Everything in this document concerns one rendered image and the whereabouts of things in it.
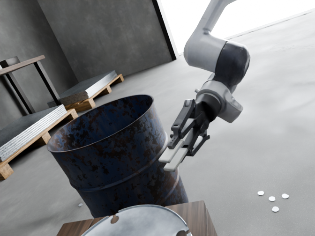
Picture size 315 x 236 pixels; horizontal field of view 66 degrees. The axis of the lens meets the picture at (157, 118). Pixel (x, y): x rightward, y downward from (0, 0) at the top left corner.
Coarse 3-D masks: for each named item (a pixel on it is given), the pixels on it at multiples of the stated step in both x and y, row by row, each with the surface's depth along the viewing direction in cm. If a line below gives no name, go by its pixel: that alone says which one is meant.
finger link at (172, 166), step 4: (180, 148) 58; (184, 148) 58; (180, 152) 57; (184, 152) 56; (176, 156) 56; (180, 156) 56; (172, 160) 56; (176, 160) 55; (180, 160) 55; (168, 164) 55; (172, 164) 55; (176, 164) 54; (164, 168) 55; (168, 168) 54; (172, 168) 54; (176, 168) 54
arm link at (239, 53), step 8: (224, 48) 64; (232, 48) 63; (240, 48) 63; (224, 56) 63; (232, 56) 63; (240, 56) 62; (248, 56) 64; (224, 64) 64; (232, 64) 63; (240, 64) 63; (248, 64) 68; (216, 72) 67; (224, 72) 66; (232, 72) 64; (240, 72) 64; (208, 80) 70; (216, 80) 68; (224, 80) 68; (232, 80) 67; (240, 80) 67; (232, 88) 70
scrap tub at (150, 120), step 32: (128, 96) 106; (64, 128) 100; (96, 128) 111; (128, 128) 74; (160, 128) 87; (64, 160) 76; (96, 160) 73; (128, 160) 76; (96, 192) 79; (128, 192) 79; (160, 192) 85
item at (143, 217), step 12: (108, 216) 58; (120, 216) 56; (132, 216) 55; (144, 216) 54; (156, 216) 52; (168, 216) 51; (96, 228) 56; (108, 228) 54; (120, 228) 53; (132, 228) 52; (144, 228) 51; (156, 228) 49; (168, 228) 48; (180, 228) 47
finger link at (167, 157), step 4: (180, 140) 56; (180, 144) 55; (168, 148) 56; (176, 148) 54; (164, 152) 55; (168, 152) 54; (172, 152) 54; (176, 152) 54; (164, 156) 54; (168, 156) 53; (172, 156) 53; (160, 160) 54; (164, 160) 53; (168, 160) 52
